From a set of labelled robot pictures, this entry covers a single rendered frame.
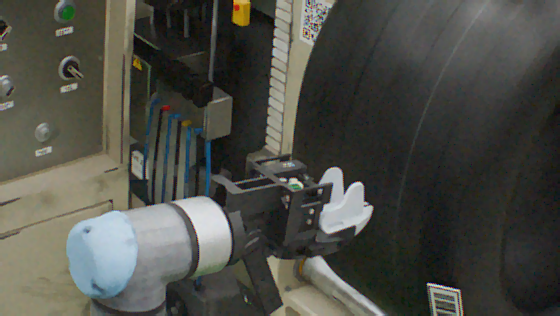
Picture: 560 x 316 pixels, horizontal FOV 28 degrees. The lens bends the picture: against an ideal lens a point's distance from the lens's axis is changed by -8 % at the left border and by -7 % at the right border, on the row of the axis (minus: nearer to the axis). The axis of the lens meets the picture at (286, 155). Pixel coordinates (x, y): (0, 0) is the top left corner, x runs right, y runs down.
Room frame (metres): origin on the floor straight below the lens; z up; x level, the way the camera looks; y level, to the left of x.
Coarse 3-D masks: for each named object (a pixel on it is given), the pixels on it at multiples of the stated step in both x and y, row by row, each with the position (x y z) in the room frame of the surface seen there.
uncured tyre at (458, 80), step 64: (384, 0) 1.20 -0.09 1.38; (448, 0) 1.16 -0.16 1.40; (512, 0) 1.13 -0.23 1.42; (320, 64) 1.21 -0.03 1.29; (384, 64) 1.15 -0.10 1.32; (448, 64) 1.10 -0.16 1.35; (512, 64) 1.09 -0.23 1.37; (320, 128) 1.17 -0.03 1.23; (384, 128) 1.11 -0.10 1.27; (448, 128) 1.06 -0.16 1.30; (512, 128) 1.06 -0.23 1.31; (384, 192) 1.09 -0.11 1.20; (448, 192) 1.05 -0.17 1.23; (512, 192) 1.06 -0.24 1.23; (384, 256) 1.09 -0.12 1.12; (448, 256) 1.04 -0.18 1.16; (512, 256) 1.41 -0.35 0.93
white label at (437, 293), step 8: (432, 288) 1.05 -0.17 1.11; (440, 288) 1.04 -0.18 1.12; (448, 288) 1.04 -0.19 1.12; (432, 296) 1.05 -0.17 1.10; (440, 296) 1.04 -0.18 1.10; (448, 296) 1.04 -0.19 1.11; (456, 296) 1.03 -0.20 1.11; (432, 304) 1.05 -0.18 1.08; (440, 304) 1.05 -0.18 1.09; (448, 304) 1.04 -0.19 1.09; (456, 304) 1.04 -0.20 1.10; (432, 312) 1.06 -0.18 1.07; (440, 312) 1.05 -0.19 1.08; (448, 312) 1.05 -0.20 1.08; (456, 312) 1.04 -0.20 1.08
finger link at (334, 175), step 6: (336, 168) 1.09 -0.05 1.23; (324, 174) 1.08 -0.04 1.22; (330, 174) 1.09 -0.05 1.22; (336, 174) 1.09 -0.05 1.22; (342, 174) 1.10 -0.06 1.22; (324, 180) 1.08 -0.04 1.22; (330, 180) 1.09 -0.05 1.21; (336, 180) 1.09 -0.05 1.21; (342, 180) 1.10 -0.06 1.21; (336, 186) 1.09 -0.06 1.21; (342, 186) 1.09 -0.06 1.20; (336, 192) 1.09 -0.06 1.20; (342, 192) 1.10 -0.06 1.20; (330, 198) 1.09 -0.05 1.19; (336, 198) 1.09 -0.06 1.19; (342, 198) 1.09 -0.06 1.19; (330, 204) 1.08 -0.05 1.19; (336, 204) 1.09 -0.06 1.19; (366, 204) 1.10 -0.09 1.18
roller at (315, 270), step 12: (300, 264) 1.38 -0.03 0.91; (312, 264) 1.37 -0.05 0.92; (324, 264) 1.37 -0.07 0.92; (312, 276) 1.36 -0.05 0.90; (324, 276) 1.35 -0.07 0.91; (336, 276) 1.34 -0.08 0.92; (324, 288) 1.34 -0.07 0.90; (336, 288) 1.33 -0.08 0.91; (348, 288) 1.32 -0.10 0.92; (336, 300) 1.32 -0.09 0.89; (348, 300) 1.31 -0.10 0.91; (360, 300) 1.29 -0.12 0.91; (360, 312) 1.28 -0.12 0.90; (372, 312) 1.27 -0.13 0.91; (384, 312) 1.26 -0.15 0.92
